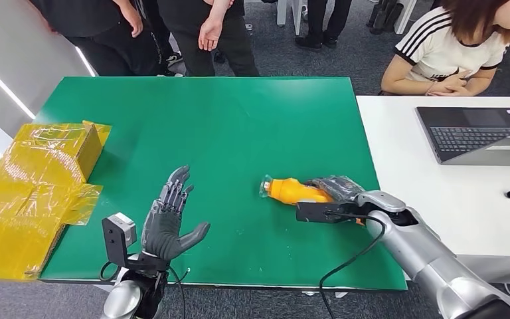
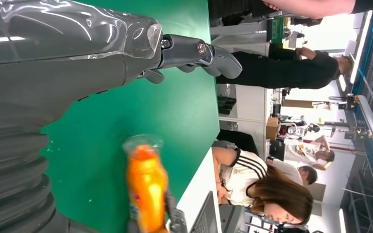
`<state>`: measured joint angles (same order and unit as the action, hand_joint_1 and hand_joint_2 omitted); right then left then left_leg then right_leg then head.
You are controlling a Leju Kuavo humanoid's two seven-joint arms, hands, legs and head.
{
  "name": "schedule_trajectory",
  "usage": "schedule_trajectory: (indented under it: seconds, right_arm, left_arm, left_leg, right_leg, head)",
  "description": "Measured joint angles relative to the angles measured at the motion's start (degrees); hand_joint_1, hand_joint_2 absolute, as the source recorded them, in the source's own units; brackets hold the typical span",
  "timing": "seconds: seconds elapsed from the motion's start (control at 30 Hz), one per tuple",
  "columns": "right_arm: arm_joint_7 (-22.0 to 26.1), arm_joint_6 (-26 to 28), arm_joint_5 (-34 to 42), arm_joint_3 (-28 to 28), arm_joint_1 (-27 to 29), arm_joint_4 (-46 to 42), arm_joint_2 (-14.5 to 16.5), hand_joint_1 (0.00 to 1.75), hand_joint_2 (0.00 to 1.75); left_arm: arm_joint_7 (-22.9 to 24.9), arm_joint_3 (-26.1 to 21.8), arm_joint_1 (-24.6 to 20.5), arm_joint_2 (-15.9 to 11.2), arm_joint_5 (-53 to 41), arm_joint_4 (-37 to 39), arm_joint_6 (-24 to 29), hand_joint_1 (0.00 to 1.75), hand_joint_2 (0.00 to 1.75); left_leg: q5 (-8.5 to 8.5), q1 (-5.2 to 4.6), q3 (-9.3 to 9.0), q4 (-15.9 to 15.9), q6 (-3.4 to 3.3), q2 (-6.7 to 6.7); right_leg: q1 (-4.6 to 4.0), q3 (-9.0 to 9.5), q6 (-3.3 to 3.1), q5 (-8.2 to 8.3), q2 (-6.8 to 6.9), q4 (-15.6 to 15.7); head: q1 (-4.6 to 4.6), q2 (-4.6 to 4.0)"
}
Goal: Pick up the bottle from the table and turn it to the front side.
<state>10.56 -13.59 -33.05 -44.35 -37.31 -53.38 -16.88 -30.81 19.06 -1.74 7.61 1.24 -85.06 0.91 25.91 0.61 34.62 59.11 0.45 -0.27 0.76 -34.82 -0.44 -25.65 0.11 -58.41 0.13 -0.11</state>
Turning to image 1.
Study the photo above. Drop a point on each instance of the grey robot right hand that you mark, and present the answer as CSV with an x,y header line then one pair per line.
x,y
338,187

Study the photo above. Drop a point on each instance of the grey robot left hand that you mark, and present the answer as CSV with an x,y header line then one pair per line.
x,y
162,233

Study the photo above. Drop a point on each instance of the orange plastic bottle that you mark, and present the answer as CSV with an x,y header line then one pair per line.
x,y
290,191

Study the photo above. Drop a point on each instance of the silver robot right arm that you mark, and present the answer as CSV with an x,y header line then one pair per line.
x,y
426,255

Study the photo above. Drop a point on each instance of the yellow taped cardboard box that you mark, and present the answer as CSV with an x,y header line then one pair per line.
x,y
30,189

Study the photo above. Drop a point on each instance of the dark grey laptop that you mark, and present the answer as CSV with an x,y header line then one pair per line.
x,y
470,136

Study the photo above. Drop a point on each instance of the standing person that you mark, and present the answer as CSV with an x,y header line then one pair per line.
x,y
321,22
233,48
101,35

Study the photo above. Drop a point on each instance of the black and white sneaker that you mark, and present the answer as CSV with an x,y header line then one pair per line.
x,y
174,58

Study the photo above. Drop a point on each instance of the white furniture leg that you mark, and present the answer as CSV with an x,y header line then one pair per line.
x,y
297,15
404,15

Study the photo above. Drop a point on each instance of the seated person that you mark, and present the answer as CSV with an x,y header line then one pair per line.
x,y
448,48

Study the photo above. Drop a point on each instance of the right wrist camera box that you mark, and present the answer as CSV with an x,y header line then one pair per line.
x,y
316,212

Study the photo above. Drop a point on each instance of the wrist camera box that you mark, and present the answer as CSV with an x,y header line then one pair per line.
x,y
316,212
116,237

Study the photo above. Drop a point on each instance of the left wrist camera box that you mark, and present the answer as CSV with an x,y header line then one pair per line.
x,y
116,237

